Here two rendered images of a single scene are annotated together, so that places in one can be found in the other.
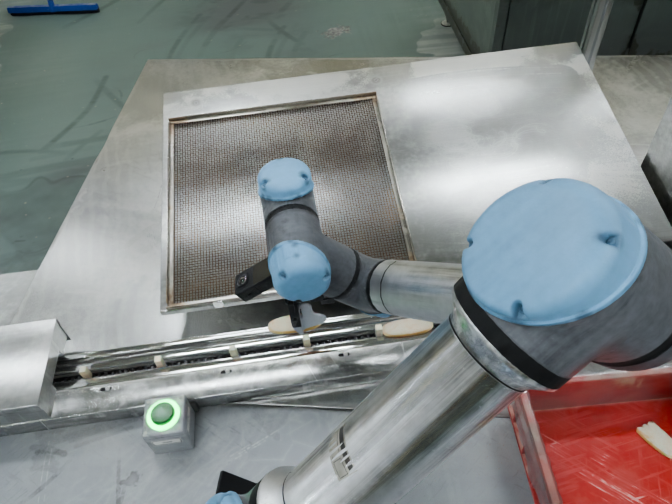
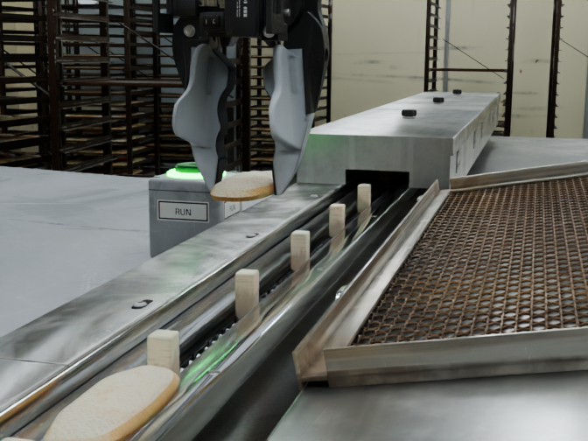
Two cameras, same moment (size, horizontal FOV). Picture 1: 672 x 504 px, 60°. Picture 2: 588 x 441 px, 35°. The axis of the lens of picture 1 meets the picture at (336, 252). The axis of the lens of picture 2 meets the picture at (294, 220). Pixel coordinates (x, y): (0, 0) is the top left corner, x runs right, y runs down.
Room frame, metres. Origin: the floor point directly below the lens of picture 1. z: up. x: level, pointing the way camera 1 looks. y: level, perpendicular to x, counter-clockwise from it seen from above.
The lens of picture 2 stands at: (0.81, -0.47, 1.01)
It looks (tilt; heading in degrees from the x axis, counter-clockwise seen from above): 10 degrees down; 108
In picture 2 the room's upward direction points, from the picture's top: 1 degrees clockwise
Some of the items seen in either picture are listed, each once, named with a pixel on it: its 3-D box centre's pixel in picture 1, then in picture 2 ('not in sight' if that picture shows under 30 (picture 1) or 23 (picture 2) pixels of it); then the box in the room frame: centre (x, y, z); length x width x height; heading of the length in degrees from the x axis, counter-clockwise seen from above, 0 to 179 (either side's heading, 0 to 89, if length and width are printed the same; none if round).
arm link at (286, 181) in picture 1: (288, 201); not in sight; (0.59, 0.06, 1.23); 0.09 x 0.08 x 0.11; 5
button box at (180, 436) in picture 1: (172, 427); (199, 232); (0.46, 0.32, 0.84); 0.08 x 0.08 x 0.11; 3
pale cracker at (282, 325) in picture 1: (295, 322); (251, 182); (0.60, 0.09, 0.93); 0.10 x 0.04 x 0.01; 93
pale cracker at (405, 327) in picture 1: (407, 326); (117, 400); (0.61, -0.12, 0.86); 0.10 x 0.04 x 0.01; 93
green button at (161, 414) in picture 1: (163, 414); (196, 172); (0.45, 0.32, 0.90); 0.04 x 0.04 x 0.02
